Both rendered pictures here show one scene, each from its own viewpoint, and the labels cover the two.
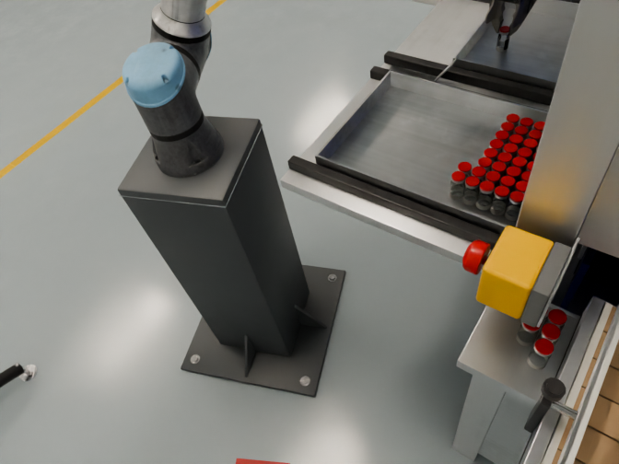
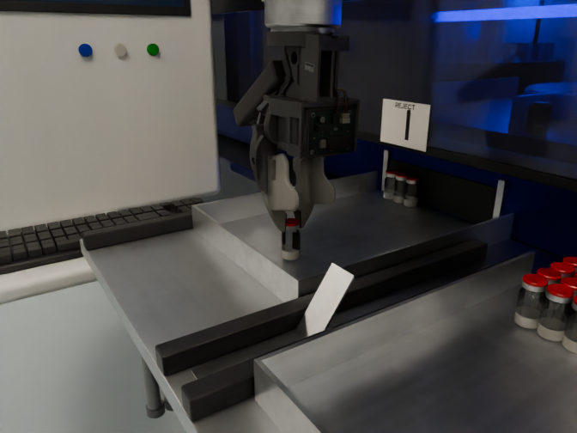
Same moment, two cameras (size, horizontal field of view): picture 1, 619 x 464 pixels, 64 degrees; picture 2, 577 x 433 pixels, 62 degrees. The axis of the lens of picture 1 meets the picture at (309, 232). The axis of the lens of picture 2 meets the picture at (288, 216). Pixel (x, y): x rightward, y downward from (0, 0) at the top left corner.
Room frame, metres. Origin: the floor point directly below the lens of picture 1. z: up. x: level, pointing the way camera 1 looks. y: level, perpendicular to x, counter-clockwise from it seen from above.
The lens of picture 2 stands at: (0.73, 0.05, 1.13)
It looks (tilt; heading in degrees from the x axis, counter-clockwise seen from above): 20 degrees down; 282
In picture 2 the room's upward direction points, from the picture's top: straight up
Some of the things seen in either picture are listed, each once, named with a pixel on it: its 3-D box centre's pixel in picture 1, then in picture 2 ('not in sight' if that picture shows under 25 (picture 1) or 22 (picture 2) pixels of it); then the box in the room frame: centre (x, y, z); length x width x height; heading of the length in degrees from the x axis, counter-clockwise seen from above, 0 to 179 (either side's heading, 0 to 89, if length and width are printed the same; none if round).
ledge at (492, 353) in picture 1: (530, 349); not in sight; (0.23, -0.24, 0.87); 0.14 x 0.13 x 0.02; 45
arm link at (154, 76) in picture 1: (162, 87); not in sight; (0.87, 0.21, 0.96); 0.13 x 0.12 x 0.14; 164
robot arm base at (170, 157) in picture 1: (182, 134); not in sight; (0.86, 0.21, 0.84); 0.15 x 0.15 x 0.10
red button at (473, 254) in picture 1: (481, 259); not in sight; (0.30, -0.19, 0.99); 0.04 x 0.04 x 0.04; 45
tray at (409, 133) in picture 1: (440, 145); (562, 395); (0.60, -0.25, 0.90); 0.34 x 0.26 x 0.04; 45
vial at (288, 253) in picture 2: (503, 40); (290, 240); (0.83, -0.46, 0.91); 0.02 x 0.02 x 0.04
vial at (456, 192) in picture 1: (457, 185); not in sight; (0.50, -0.24, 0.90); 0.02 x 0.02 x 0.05
